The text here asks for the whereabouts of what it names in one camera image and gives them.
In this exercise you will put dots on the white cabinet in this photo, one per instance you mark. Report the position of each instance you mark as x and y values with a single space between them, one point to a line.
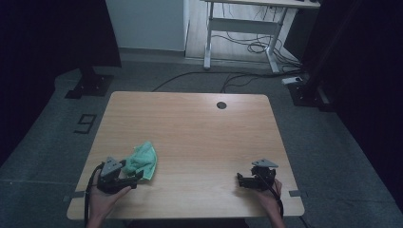
145 22

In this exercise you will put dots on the dark curtain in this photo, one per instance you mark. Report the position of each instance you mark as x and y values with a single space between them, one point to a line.
47 47
364 63

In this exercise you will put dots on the grey tape strip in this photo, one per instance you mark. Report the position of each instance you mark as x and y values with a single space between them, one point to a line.
77 194
296 193

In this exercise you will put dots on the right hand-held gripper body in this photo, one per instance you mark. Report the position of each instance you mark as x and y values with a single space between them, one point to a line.
263 175

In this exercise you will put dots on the green microfibre cloth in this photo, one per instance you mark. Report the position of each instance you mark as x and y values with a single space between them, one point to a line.
143 157

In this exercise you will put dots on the black stand base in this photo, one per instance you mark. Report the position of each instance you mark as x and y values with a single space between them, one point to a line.
92 85
309 95

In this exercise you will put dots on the person's left hand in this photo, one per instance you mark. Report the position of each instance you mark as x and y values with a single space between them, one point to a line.
103 201

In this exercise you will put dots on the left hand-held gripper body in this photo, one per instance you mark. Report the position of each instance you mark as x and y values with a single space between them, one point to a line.
110 169

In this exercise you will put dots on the white desk frame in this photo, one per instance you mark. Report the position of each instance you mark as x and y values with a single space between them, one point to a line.
244 25

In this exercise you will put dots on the white power strip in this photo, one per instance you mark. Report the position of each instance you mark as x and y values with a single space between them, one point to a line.
292 80

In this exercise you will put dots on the black tape floor mark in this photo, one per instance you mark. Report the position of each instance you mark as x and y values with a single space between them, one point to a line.
85 123

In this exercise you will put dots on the person's right hand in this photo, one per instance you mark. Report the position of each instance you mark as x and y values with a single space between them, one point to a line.
269 199

